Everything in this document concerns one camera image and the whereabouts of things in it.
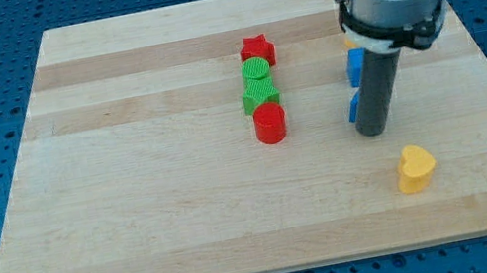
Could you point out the blue cube block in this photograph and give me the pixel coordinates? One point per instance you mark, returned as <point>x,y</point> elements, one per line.
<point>355,60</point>

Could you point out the yellow hexagon block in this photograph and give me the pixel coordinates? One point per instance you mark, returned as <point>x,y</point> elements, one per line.
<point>350,43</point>

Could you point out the red cylinder block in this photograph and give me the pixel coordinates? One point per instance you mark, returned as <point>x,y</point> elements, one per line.
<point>269,121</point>

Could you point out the green star block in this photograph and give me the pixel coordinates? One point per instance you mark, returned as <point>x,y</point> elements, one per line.
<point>257,92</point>

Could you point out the wooden board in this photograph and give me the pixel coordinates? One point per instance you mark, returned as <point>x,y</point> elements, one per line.
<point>137,157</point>

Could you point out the green cylinder block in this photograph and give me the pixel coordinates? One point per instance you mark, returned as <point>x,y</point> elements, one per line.
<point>255,68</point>

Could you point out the red star block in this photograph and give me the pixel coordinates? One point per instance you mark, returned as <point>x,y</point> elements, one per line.
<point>258,46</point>

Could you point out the blue block behind rod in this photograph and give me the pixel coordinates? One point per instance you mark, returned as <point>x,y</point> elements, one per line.
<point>353,107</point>

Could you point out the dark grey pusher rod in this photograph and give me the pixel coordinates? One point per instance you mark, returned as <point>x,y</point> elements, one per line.
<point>376,84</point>

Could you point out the yellow heart block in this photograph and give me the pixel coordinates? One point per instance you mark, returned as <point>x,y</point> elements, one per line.
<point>415,169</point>

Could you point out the black clamp bracket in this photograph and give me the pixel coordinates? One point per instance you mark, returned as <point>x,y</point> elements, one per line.
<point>419,36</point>

